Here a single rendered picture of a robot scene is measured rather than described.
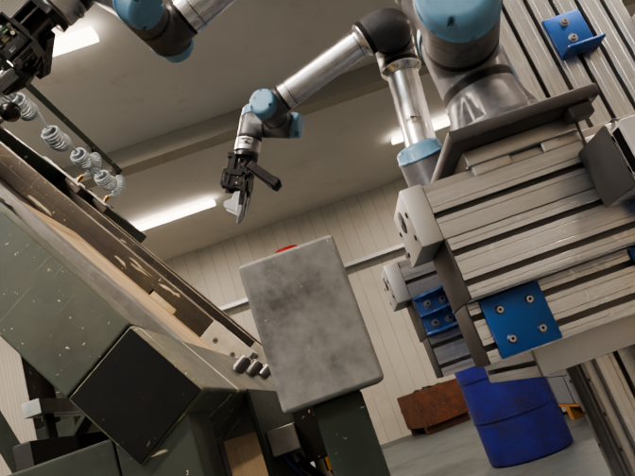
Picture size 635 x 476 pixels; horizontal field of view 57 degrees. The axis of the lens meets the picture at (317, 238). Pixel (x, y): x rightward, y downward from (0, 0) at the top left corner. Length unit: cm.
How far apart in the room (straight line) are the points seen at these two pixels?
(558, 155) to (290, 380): 51
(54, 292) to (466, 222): 55
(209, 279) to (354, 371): 927
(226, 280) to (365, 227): 247
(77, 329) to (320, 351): 29
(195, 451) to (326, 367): 17
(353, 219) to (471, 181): 902
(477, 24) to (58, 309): 65
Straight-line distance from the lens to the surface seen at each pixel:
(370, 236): 979
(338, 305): 68
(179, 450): 71
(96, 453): 74
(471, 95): 95
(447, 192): 86
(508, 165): 90
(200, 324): 147
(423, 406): 827
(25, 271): 80
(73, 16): 118
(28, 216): 112
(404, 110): 165
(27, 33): 114
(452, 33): 87
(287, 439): 96
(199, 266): 1000
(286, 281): 69
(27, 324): 78
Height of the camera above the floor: 74
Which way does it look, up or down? 16 degrees up
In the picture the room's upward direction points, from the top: 20 degrees counter-clockwise
